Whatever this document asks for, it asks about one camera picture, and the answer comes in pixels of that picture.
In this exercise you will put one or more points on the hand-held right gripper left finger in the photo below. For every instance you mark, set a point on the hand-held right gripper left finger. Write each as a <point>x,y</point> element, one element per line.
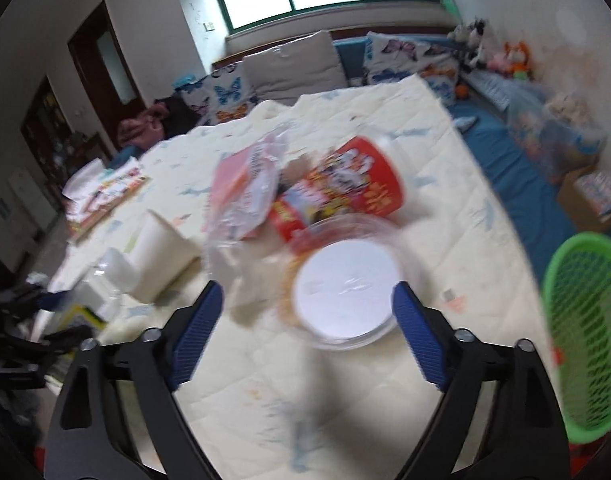
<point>200,330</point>

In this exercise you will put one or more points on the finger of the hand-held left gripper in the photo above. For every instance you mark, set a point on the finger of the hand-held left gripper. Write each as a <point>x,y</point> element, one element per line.
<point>52,301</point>
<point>45,342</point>

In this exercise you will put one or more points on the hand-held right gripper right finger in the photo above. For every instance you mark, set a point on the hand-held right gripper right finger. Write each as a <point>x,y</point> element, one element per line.
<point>418,340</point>

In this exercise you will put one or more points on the white paper cup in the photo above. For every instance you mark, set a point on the white paper cup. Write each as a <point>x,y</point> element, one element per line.
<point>160,255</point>

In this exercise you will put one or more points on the clear plastic lid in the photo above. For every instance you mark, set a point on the clear plastic lid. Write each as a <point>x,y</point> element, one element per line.
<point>345,290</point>

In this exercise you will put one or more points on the pink and clear plastic wrapper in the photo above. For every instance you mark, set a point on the pink and clear plastic wrapper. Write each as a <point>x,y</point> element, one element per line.
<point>250,180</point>

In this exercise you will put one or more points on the red printed paper cup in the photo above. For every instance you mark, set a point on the red printed paper cup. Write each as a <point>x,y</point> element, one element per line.
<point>365,180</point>

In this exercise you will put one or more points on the green plastic basket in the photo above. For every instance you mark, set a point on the green plastic basket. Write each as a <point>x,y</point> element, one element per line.
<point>585,310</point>

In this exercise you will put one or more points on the clear plastic cup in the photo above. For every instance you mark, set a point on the clear plastic cup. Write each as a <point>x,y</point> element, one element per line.
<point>110,275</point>

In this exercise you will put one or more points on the cream quilted blanket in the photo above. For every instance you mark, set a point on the cream quilted blanket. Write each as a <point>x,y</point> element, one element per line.
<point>335,410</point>

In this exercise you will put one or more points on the dark wooden cabinet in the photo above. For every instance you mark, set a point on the dark wooden cabinet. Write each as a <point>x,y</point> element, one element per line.
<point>45,120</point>

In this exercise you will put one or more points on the pink cloth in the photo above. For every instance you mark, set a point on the pink cloth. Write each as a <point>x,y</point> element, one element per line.
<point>140,127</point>

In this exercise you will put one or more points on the blue mattress sheet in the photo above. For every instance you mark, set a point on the blue mattress sheet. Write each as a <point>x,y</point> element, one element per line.
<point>505,160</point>

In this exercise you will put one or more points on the cardboard box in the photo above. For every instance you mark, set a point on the cardboard box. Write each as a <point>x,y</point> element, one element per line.
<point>575,200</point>

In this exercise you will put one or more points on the black cloth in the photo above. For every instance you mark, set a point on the black cloth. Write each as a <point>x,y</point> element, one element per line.
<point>178,112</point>

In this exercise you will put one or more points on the grey patterned cloth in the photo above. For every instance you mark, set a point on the grey patterned cloth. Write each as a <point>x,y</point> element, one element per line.
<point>465,123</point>

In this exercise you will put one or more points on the dark wooden door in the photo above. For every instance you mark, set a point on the dark wooden door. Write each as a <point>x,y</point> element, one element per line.
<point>105,75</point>

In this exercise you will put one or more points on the colourful booklets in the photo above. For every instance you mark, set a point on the colourful booklets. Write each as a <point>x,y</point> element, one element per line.
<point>600,190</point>

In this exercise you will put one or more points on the small butterfly print pillow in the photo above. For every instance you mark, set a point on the small butterfly print pillow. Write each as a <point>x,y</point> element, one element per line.
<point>225,92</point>

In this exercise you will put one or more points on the clear plastic storage box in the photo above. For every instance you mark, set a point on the clear plastic storage box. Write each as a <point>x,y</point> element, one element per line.
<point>545,130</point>

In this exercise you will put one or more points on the orange ball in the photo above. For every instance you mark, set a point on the orange ball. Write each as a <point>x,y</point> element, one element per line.
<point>461,91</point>

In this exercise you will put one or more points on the beige pillow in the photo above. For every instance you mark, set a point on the beige pillow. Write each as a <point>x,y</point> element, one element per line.
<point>295,70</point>

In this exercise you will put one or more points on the cream patterned cloth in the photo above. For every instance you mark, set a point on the cream patterned cloth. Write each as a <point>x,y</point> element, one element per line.
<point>570,107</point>

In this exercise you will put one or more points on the large butterfly print pillow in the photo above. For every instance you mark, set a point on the large butterfly print pillow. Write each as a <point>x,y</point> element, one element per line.
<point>405,57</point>

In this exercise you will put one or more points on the pink plush toy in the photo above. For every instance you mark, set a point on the pink plush toy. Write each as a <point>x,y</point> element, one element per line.
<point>498,62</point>

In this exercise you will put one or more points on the orange plush toy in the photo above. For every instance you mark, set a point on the orange plush toy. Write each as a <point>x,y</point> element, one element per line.
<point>518,57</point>

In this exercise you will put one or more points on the black and white plush cow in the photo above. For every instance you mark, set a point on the black and white plush cow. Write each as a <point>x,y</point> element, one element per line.
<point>470,40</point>

